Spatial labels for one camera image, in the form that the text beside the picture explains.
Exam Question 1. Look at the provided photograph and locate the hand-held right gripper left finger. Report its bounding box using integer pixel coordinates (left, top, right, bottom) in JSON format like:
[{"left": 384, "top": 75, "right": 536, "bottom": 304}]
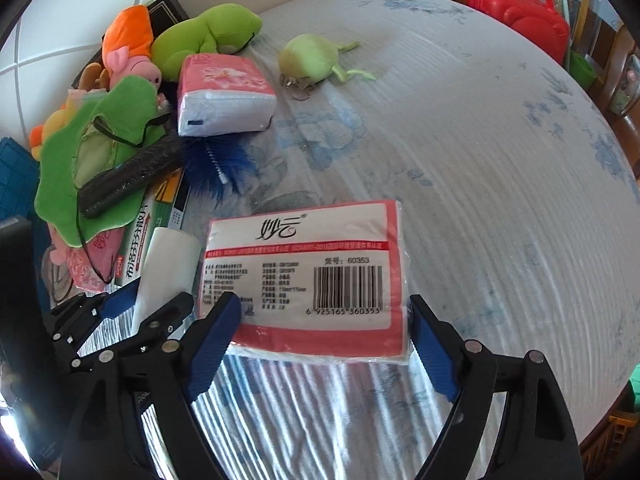
[{"left": 59, "top": 292, "right": 243, "bottom": 480}]

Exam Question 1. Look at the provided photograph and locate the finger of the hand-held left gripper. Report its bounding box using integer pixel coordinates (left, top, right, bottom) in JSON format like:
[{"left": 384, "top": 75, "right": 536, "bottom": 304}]
[
  {"left": 67, "top": 291, "right": 195, "bottom": 371},
  {"left": 47, "top": 279, "right": 142, "bottom": 356}
]

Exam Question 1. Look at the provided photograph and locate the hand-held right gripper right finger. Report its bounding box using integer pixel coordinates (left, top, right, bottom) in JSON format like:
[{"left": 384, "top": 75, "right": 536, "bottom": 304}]
[{"left": 409, "top": 294, "right": 586, "bottom": 480}]

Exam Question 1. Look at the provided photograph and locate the pink floral packet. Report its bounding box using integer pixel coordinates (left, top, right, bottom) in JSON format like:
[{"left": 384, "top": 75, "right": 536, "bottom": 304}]
[{"left": 49, "top": 224, "right": 127, "bottom": 295}]

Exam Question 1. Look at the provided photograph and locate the white roll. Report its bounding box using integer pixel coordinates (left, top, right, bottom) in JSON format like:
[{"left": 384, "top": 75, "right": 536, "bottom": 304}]
[{"left": 132, "top": 226, "right": 200, "bottom": 332}]

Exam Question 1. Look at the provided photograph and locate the red bordered tissue pack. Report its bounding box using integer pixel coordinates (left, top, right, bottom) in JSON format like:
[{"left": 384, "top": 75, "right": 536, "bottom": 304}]
[{"left": 197, "top": 199, "right": 414, "bottom": 367}]

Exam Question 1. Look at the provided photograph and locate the blue plastic crate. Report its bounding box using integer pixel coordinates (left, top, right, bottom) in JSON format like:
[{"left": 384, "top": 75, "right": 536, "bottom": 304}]
[{"left": 0, "top": 137, "right": 42, "bottom": 222}]

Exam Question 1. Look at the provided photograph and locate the green and white medicine box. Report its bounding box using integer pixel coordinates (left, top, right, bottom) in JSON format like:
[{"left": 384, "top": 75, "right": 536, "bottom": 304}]
[{"left": 114, "top": 170, "right": 192, "bottom": 287}]

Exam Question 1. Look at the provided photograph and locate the black folding umbrella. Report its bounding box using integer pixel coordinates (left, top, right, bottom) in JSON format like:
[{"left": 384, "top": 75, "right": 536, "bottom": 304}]
[{"left": 77, "top": 136, "right": 186, "bottom": 220}]

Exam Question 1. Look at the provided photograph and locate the green leaf-shaped pouch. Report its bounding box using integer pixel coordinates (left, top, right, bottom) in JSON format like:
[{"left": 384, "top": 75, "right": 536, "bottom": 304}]
[{"left": 34, "top": 76, "right": 169, "bottom": 249}]

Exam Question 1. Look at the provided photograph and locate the yellow and orange plush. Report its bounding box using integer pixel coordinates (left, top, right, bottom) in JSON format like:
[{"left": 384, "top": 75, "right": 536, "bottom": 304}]
[{"left": 29, "top": 107, "right": 72, "bottom": 162}]

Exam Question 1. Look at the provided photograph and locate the brown deer plush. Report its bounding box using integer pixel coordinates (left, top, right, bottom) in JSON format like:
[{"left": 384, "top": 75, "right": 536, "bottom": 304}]
[{"left": 80, "top": 62, "right": 112, "bottom": 94}]

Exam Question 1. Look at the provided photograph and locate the pink tissue pack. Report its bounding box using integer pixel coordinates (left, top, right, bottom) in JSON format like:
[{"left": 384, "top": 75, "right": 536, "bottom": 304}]
[{"left": 177, "top": 55, "right": 278, "bottom": 137}]

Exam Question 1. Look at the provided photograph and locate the pink pig plush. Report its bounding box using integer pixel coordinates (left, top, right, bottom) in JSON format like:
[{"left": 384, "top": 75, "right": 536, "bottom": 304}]
[{"left": 107, "top": 46, "right": 164, "bottom": 92}]

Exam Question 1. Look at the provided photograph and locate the green frog plush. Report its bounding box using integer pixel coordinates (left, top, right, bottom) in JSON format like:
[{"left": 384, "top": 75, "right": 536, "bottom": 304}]
[{"left": 150, "top": 4, "right": 264, "bottom": 81}]

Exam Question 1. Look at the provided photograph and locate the black box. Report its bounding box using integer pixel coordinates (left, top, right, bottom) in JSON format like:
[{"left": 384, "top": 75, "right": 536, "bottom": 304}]
[{"left": 72, "top": 0, "right": 191, "bottom": 92}]

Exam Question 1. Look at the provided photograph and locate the light green round plush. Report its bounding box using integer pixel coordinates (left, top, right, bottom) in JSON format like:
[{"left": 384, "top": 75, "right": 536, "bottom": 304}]
[{"left": 278, "top": 34, "right": 377, "bottom": 97}]

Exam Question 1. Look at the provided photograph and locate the green cup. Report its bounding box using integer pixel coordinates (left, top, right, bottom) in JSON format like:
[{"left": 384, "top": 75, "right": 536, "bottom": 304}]
[{"left": 567, "top": 52, "right": 599, "bottom": 89}]

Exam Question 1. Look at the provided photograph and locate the wooden chair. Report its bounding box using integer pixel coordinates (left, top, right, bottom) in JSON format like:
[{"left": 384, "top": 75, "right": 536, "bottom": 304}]
[{"left": 585, "top": 10, "right": 640, "bottom": 182}]

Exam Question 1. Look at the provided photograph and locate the red toy suitcase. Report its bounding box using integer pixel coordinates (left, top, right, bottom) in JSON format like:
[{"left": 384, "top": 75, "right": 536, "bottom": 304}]
[{"left": 466, "top": 0, "right": 571, "bottom": 67}]

